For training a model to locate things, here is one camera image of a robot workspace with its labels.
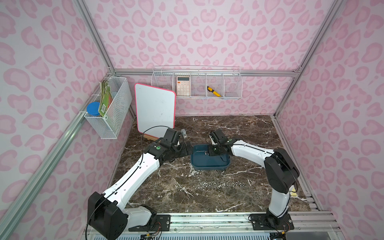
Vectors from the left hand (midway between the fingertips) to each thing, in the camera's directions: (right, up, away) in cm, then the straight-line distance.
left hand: (186, 147), depth 79 cm
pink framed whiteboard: (-30, +26, +51) cm, 64 cm away
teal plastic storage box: (+7, -11, +17) cm, 21 cm away
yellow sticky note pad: (+59, -26, +3) cm, 64 cm away
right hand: (+13, -4, +14) cm, 19 cm away
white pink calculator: (-3, +37, +16) cm, 40 cm away
